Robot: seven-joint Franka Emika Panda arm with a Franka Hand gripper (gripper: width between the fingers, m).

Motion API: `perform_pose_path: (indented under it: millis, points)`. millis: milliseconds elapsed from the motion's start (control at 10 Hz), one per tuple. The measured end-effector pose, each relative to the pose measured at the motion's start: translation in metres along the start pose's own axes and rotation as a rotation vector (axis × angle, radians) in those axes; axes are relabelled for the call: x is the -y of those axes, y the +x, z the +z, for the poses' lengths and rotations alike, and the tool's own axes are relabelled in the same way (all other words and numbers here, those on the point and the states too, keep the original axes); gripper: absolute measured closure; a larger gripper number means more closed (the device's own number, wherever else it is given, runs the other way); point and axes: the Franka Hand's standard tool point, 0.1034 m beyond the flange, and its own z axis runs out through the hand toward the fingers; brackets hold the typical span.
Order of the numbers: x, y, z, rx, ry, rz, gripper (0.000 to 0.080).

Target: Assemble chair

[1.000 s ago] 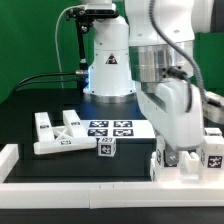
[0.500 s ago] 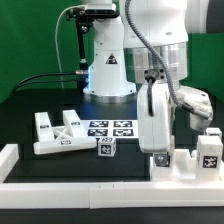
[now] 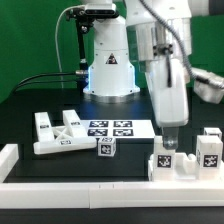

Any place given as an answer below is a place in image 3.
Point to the white chair back frame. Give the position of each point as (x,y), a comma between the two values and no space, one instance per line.
(71,136)

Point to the white seat block with pegs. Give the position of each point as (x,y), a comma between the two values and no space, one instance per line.
(184,167)

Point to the black camera on stand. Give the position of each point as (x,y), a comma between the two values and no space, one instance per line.
(93,10)

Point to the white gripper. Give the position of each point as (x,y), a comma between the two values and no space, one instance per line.
(167,90)

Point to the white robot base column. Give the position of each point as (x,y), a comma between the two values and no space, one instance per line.
(111,76)

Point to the white right barrier rail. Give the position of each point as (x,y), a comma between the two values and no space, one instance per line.
(222,170)

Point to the white chair seat plate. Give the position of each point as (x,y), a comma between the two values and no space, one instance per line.
(119,129)

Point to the white front barrier rail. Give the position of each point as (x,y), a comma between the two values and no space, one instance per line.
(110,195)

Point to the white left barrier rail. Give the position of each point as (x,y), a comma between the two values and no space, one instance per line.
(9,155)

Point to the white tagged cube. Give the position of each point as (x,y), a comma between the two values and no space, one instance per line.
(213,131)
(107,146)

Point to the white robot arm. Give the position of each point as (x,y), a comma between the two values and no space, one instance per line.
(163,40)

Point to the white barrier rail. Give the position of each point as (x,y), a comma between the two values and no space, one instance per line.
(9,155)
(222,170)
(110,195)

